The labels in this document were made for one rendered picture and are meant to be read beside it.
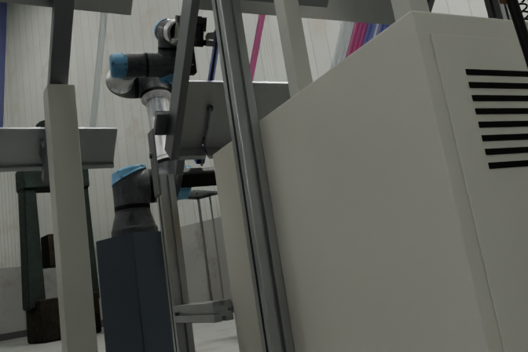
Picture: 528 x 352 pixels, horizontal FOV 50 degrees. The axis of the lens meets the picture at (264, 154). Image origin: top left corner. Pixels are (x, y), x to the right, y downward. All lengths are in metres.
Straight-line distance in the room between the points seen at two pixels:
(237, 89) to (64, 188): 0.47
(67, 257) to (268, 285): 0.49
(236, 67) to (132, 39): 8.98
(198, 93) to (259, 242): 0.61
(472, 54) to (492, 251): 0.23
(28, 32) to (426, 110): 12.16
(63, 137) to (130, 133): 8.33
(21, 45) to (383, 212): 12.24
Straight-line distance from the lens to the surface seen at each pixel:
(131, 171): 1.92
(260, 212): 0.97
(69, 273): 1.27
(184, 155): 1.49
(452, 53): 0.70
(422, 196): 0.67
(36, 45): 12.34
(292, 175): 0.91
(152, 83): 2.12
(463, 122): 0.68
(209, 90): 1.47
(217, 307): 1.18
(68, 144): 1.32
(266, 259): 0.96
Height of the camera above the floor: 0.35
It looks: 12 degrees up
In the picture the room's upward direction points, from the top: 9 degrees counter-clockwise
